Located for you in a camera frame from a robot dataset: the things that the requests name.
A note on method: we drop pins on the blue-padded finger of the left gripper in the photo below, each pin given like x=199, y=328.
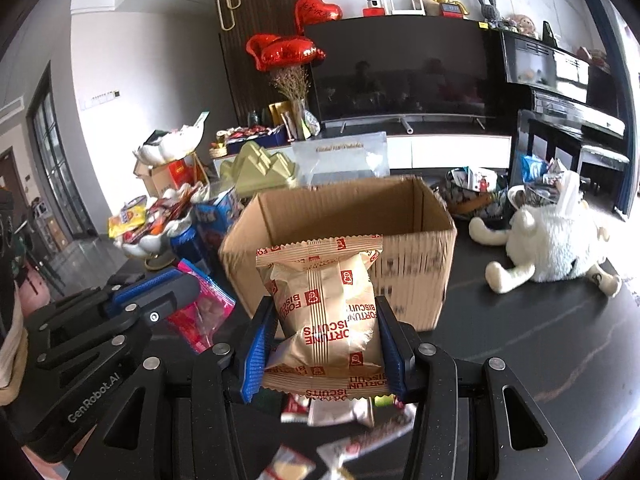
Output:
x=143, y=294

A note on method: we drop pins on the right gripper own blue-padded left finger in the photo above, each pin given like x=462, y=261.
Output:
x=159, y=427

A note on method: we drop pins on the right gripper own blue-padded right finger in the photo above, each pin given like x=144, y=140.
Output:
x=509, y=436

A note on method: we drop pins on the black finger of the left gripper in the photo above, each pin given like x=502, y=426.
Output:
x=186, y=288

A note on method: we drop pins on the pink candy packet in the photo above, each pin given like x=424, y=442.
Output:
x=197, y=322

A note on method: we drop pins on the beige fortune biscuits bag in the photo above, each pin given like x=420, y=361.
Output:
x=325, y=304

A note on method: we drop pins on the red white KitKat wrapper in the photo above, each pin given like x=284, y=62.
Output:
x=295, y=409

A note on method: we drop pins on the blue soda can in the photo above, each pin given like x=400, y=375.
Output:
x=187, y=244

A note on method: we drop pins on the blue oreo box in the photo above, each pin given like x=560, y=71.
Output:
x=215, y=209

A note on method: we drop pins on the long dark chocolate bar wrapper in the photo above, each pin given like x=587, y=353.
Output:
x=335, y=454

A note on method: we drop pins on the beige foil snack packet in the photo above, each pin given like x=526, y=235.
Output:
x=333, y=413

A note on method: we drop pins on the green mountain-shaped ornament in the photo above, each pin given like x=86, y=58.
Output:
x=255, y=169

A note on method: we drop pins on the brown cardboard box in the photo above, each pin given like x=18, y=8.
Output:
x=417, y=231

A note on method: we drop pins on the white plush sheep toy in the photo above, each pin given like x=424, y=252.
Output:
x=545, y=245

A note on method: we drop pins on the patterned storage basket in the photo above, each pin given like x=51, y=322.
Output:
x=470, y=192

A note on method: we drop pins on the dried flower bouquet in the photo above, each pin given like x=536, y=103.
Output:
x=291, y=82

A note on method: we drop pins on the clear plastic zip bag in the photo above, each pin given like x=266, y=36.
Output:
x=344, y=158

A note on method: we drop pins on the red heart balloon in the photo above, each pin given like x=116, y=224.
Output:
x=271, y=52
x=311, y=12

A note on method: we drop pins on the blue snack bag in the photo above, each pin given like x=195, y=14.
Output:
x=532, y=167

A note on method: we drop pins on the black television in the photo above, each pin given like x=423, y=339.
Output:
x=402, y=65

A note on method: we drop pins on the grey knitted rabbit doll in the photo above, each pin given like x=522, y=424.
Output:
x=490, y=12

